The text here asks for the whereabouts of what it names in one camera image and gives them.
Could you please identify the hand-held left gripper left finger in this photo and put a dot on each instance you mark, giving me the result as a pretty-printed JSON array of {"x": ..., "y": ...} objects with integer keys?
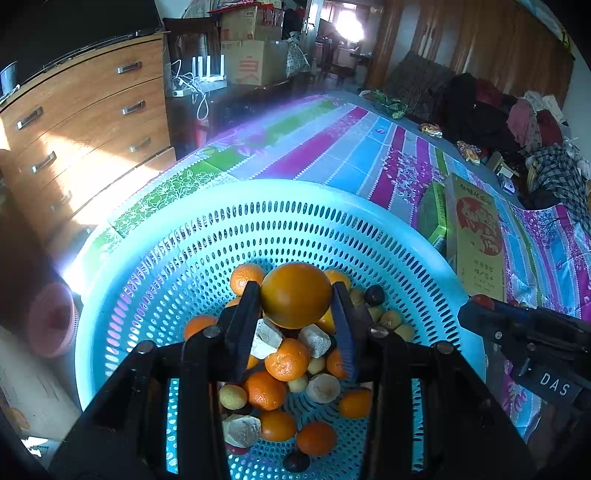
[{"x": 249, "y": 325}]

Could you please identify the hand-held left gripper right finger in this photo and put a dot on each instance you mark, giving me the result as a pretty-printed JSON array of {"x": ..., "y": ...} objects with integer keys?
[{"x": 344, "y": 332}]

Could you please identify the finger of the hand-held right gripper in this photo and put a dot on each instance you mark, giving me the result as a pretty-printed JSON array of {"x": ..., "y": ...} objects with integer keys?
[{"x": 480, "y": 323}]

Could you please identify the small red fruit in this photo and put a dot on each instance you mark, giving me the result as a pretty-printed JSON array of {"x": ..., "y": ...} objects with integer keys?
[{"x": 482, "y": 300}]

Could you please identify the pile of tangerines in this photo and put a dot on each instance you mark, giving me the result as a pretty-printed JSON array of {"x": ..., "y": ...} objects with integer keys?
[{"x": 286, "y": 361}]

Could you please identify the large orange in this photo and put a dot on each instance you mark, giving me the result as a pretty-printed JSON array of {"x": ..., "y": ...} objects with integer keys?
[{"x": 295, "y": 293}]

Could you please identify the light blue perforated plastic basket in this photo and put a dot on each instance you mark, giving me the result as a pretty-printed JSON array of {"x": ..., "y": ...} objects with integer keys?
[{"x": 207, "y": 230}]

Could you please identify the pale beige food chunk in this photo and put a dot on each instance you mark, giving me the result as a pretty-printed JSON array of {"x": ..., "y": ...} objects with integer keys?
[
  {"x": 323, "y": 387},
  {"x": 315, "y": 340},
  {"x": 267, "y": 339},
  {"x": 241, "y": 429}
]

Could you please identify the dark purple plum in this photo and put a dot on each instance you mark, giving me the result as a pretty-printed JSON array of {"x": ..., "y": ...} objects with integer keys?
[
  {"x": 295, "y": 460},
  {"x": 235, "y": 449},
  {"x": 374, "y": 294}
]

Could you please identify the long yellow box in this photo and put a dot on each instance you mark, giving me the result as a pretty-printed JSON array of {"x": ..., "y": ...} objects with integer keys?
[{"x": 478, "y": 230}]

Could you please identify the small white box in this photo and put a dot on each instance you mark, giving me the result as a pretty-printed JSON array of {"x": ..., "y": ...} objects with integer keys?
[{"x": 507, "y": 185}]

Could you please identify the plaid shirt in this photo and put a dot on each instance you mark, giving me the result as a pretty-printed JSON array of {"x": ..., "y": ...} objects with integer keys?
[{"x": 561, "y": 175}]

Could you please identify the yellow snack packet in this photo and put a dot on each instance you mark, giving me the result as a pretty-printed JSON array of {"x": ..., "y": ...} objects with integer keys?
[
  {"x": 431, "y": 130},
  {"x": 470, "y": 152}
]

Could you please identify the pink plastic basket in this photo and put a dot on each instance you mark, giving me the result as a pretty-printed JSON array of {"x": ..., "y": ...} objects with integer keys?
[{"x": 51, "y": 318}]

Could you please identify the pile of clothes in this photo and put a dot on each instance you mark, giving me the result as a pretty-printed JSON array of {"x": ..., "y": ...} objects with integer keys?
[{"x": 489, "y": 110}]

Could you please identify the dark wooden cabinet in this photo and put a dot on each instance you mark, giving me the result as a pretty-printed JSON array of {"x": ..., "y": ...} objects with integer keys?
[{"x": 231, "y": 106}]

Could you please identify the green snack packet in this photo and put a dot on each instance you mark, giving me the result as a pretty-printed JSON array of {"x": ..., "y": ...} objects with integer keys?
[{"x": 390, "y": 104}]

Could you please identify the dark patterned chair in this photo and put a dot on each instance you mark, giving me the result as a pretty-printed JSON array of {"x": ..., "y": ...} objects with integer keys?
[{"x": 418, "y": 85}]

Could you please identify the white router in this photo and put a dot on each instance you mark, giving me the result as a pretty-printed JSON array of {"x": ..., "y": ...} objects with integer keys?
[{"x": 208, "y": 69}]

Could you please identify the red print cardboard box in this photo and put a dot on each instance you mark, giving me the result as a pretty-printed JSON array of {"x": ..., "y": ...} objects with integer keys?
[{"x": 251, "y": 62}]

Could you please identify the wooden chest of drawers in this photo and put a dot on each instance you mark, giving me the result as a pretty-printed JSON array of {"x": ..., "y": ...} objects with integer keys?
[{"x": 83, "y": 115}]

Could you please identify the checked plastic bag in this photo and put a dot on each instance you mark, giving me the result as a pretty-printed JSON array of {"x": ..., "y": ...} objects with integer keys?
[{"x": 297, "y": 57}]

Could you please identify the black television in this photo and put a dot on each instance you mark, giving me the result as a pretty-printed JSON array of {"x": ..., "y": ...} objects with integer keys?
[{"x": 83, "y": 27}]

